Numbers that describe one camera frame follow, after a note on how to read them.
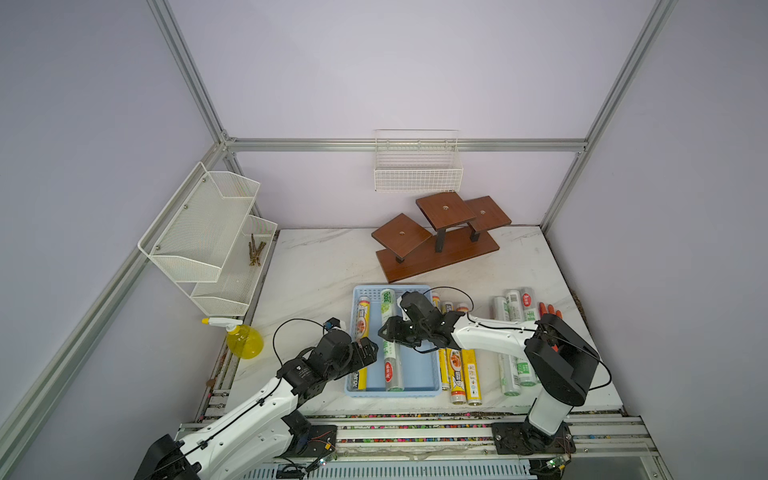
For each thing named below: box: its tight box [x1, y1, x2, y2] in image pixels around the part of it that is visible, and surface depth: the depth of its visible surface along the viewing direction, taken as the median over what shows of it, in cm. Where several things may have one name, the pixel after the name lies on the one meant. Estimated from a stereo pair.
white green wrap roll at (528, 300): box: [520, 287, 537, 322], surface depth 97 cm
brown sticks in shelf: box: [249, 233, 267, 267], surface depth 97 cm
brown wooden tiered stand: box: [371, 191, 512, 284], surface depth 104 cm
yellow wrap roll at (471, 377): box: [461, 349, 482, 406], surface depth 83 cm
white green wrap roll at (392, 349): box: [381, 289, 403, 392], surface depth 80 cm
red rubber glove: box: [538, 302, 563, 319], surface depth 100 cm
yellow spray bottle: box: [202, 317, 264, 359], surface depth 83 cm
